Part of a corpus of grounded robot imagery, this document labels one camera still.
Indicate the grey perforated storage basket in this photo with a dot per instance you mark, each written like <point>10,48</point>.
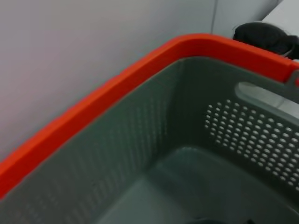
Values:
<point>163,140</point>

